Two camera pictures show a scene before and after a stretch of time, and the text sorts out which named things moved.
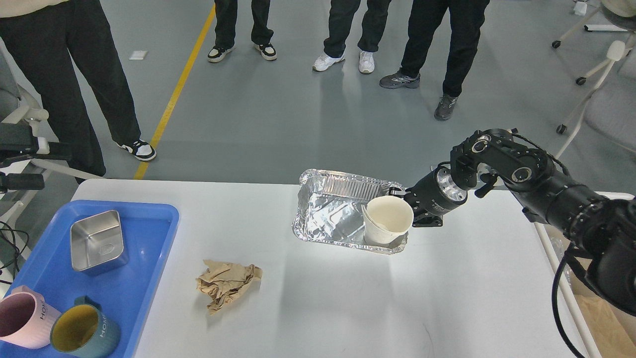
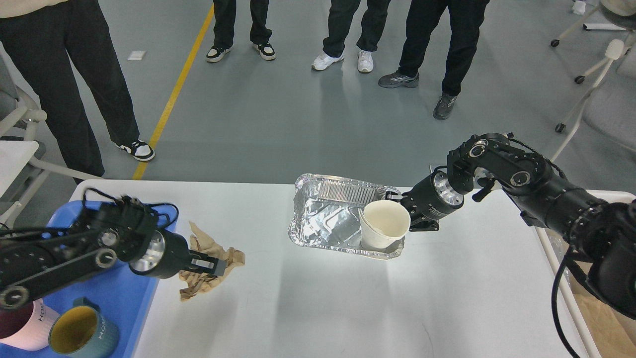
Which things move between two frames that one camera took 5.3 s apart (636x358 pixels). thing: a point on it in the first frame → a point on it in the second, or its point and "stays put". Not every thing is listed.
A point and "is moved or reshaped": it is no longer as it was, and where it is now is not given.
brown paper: x=223 y=282 → x=196 y=283
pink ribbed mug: x=26 y=319 stays put
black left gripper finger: x=17 y=138 → x=171 y=256
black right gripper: x=431 y=196 stays put
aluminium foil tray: x=330 y=210 is moved or reshaped
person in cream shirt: x=44 y=34 stays put
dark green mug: x=83 y=330 stays put
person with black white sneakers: x=225 y=18 stays put
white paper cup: x=386 y=219 stays put
